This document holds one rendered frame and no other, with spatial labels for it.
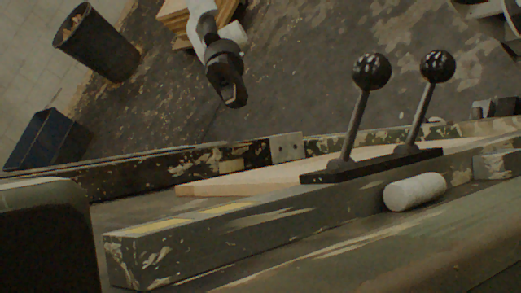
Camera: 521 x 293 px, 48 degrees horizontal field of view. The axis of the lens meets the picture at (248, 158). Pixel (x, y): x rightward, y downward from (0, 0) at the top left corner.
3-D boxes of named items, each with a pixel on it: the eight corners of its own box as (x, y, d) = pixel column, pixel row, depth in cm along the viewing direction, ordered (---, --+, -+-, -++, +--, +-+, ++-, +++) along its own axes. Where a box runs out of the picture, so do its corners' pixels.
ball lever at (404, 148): (426, 165, 68) (468, 55, 63) (407, 170, 66) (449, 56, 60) (399, 151, 71) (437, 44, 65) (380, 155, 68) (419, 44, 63)
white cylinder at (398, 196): (409, 212, 57) (450, 198, 62) (405, 182, 57) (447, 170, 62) (383, 212, 59) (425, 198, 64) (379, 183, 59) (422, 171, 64)
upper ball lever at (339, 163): (363, 182, 60) (405, 58, 55) (339, 189, 58) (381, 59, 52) (335, 166, 63) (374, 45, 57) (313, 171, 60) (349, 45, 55)
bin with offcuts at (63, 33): (153, 41, 537) (96, -6, 502) (128, 88, 521) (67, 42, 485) (126, 50, 577) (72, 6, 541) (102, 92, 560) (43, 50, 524)
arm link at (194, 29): (210, 69, 145) (186, 22, 146) (242, 52, 143) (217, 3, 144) (202, 66, 139) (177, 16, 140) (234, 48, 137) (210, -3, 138)
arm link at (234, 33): (216, 84, 138) (213, 61, 147) (256, 62, 135) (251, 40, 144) (190, 46, 131) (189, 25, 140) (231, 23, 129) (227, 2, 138)
